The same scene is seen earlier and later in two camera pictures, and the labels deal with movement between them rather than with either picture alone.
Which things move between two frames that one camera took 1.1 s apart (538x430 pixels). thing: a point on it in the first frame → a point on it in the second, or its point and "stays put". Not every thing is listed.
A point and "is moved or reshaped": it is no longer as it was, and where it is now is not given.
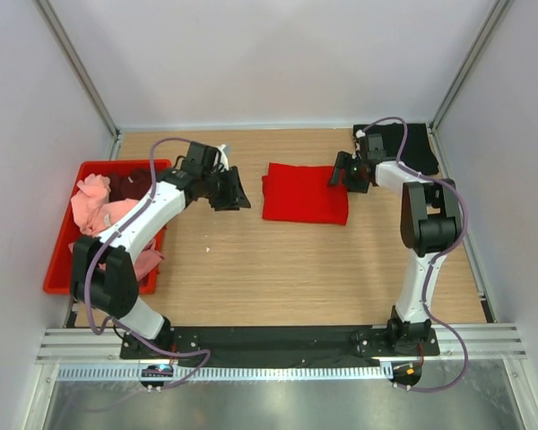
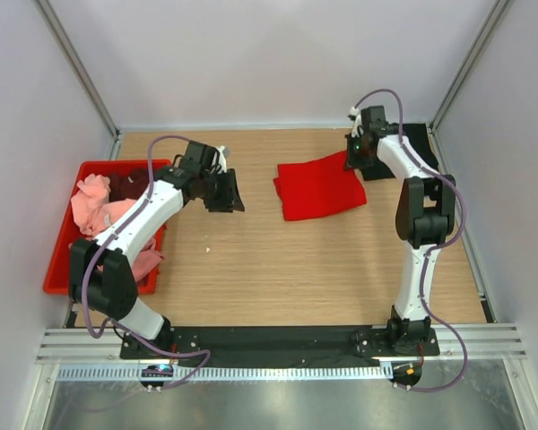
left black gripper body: (215, 184) stays put
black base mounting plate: (296, 341) stays put
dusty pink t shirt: (146, 262) stays put
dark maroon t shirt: (130, 184) stays put
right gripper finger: (342, 160) → (354, 157)
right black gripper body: (354, 168) → (368, 159)
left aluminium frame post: (85, 75) stays put
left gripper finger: (221, 204) stays put
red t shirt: (304, 193) is moved or reshaped
